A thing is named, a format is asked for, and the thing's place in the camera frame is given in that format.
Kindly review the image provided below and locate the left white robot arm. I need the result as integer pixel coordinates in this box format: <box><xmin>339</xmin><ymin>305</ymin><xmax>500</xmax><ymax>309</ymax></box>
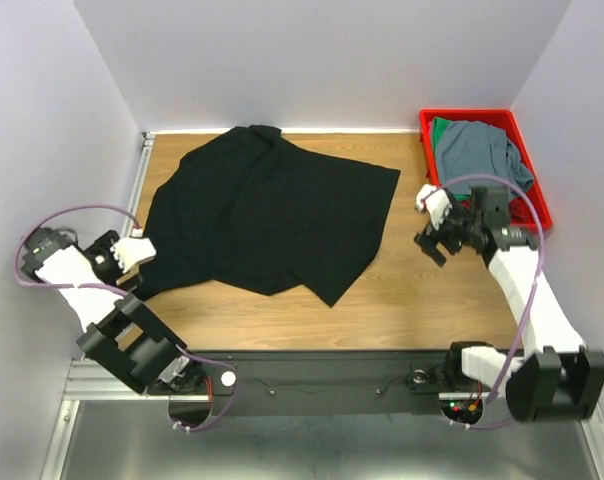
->
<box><xmin>20</xmin><ymin>227</ymin><xmax>212</xmax><ymax>395</ymax></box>

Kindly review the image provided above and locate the front aluminium extrusion rail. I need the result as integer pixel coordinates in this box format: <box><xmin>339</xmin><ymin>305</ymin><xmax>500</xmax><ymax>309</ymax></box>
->
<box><xmin>63</xmin><ymin>359</ymin><xmax>147</xmax><ymax>401</ymax></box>

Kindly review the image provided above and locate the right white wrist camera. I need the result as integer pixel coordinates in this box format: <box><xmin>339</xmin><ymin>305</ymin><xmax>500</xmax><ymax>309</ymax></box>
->
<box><xmin>414</xmin><ymin>184</ymin><xmax>459</xmax><ymax>230</ymax></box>

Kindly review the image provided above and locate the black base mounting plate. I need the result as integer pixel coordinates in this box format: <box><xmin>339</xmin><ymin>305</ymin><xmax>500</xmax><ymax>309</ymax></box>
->
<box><xmin>146</xmin><ymin>349</ymin><xmax>503</xmax><ymax>419</ymax></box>

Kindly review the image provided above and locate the black t shirt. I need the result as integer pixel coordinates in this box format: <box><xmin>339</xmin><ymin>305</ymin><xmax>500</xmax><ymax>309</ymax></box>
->
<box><xmin>137</xmin><ymin>125</ymin><xmax>400</xmax><ymax>306</ymax></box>

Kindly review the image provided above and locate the green t shirt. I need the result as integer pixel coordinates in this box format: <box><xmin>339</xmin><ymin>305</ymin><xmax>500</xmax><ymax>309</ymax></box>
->
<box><xmin>429</xmin><ymin>116</ymin><xmax>452</xmax><ymax>151</ymax></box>

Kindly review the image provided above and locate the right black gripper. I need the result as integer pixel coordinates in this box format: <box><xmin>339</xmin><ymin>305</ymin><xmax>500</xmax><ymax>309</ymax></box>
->
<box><xmin>413</xmin><ymin>194</ymin><xmax>481</xmax><ymax>264</ymax></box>

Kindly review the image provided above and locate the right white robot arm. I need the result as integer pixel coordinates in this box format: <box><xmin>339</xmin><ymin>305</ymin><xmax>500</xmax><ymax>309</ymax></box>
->
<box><xmin>414</xmin><ymin>183</ymin><xmax>604</xmax><ymax>422</ymax></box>

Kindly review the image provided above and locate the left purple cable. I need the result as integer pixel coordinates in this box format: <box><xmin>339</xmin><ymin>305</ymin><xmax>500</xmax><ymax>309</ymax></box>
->
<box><xmin>12</xmin><ymin>203</ymin><xmax>241</xmax><ymax>435</ymax></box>

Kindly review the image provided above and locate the purple cable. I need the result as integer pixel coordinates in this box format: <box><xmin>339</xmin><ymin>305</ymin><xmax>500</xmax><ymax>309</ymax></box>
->
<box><xmin>421</xmin><ymin>174</ymin><xmax>548</xmax><ymax>431</ymax></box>
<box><xmin>12</xmin><ymin>203</ymin><xmax>241</xmax><ymax>435</ymax></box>

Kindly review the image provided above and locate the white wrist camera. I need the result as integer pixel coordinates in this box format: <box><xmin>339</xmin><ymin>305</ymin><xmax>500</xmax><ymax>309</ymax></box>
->
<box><xmin>414</xmin><ymin>184</ymin><xmax>459</xmax><ymax>230</ymax></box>
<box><xmin>110</xmin><ymin>237</ymin><xmax>156</xmax><ymax>274</ymax></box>

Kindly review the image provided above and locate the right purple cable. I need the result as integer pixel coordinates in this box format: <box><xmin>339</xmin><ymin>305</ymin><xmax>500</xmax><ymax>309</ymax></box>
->
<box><xmin>421</xmin><ymin>174</ymin><xmax>548</xmax><ymax>431</ymax></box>

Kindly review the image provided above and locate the grey blue t shirt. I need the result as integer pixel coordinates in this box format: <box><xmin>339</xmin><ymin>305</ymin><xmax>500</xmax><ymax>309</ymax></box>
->
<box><xmin>434</xmin><ymin>120</ymin><xmax>534</xmax><ymax>192</ymax></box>

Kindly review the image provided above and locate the red plastic bin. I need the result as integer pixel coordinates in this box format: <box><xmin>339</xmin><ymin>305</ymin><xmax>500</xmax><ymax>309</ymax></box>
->
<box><xmin>418</xmin><ymin>108</ymin><xmax>554</xmax><ymax>232</ymax></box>

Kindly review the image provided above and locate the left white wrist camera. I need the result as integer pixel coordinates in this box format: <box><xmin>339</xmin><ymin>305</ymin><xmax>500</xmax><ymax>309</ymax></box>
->
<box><xmin>110</xmin><ymin>237</ymin><xmax>156</xmax><ymax>274</ymax></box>

